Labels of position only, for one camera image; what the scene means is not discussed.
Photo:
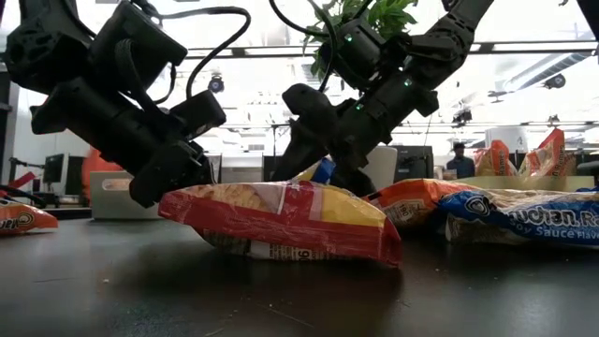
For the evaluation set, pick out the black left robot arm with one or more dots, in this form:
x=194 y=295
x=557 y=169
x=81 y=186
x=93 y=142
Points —
x=140 y=42

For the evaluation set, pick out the dark overhead crossbar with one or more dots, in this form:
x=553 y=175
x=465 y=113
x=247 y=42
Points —
x=538 y=47

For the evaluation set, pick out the green leafy plant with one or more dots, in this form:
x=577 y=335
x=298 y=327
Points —
x=388 y=14

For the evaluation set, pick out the black computer monitor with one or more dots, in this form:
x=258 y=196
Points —
x=54 y=168
x=419 y=164
x=74 y=173

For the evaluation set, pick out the red Maruchan noodle pack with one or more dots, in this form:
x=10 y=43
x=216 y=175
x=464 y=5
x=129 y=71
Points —
x=281 y=224

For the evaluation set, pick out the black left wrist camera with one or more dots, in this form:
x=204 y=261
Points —
x=199 y=114

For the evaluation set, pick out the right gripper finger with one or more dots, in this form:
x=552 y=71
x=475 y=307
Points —
x=302 y=145
x=358 y=180

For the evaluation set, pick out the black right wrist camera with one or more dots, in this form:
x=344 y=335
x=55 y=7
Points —
x=309 y=100

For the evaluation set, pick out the blue Maruchan noodle pack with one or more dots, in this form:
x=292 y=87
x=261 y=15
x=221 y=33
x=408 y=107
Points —
x=588 y=189
x=515 y=224
x=325 y=171

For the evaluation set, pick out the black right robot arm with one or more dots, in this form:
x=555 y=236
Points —
x=458 y=23

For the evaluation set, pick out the black ceiling spotlight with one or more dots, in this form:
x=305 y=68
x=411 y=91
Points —
x=555 y=82
x=462 y=116
x=216 y=84

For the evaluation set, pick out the white cylindrical column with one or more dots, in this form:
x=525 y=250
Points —
x=517 y=136

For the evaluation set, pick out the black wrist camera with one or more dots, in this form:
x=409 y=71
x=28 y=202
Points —
x=199 y=114
x=309 y=100

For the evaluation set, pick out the black chair back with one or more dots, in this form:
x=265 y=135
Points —
x=588 y=174

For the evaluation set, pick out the yellow-green plastic bin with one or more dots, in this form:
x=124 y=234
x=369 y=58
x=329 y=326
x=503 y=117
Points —
x=515 y=184

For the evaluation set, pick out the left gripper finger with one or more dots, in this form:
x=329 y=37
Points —
x=192 y=166
x=152 y=187

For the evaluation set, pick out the light grey plastic bin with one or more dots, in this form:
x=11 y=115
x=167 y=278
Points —
x=112 y=206

